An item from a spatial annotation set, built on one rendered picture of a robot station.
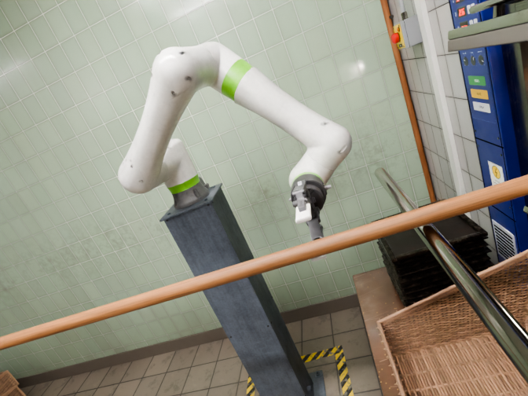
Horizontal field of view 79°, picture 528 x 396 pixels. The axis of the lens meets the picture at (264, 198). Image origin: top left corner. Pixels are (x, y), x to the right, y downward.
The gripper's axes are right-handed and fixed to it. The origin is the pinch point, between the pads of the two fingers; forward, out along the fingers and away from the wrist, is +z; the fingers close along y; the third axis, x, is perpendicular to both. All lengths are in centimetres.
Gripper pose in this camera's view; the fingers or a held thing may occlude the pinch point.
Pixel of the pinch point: (310, 233)
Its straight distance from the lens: 64.8
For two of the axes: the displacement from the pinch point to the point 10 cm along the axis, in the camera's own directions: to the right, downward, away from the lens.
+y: 3.8, 8.8, 3.0
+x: -9.2, 3.2, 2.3
